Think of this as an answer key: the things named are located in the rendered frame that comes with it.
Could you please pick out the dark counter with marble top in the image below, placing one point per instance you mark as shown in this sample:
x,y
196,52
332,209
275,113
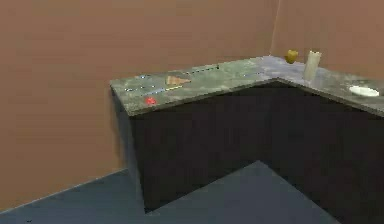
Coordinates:
x,y
206,143

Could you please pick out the tan pizza slice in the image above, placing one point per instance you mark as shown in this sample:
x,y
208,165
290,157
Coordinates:
x,y
176,80

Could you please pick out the yellow apple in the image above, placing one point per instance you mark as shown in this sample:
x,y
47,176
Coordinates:
x,y
291,56

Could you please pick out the small red round object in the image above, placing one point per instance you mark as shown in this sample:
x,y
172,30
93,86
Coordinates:
x,y
150,100

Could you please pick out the thin black and yellow utensil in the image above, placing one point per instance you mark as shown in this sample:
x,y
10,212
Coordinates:
x,y
204,69

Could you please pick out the white paper towel roll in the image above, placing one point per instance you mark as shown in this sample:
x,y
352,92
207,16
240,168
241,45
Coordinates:
x,y
312,64

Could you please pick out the white plate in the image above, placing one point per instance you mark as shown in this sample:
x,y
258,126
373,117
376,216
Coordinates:
x,y
364,91

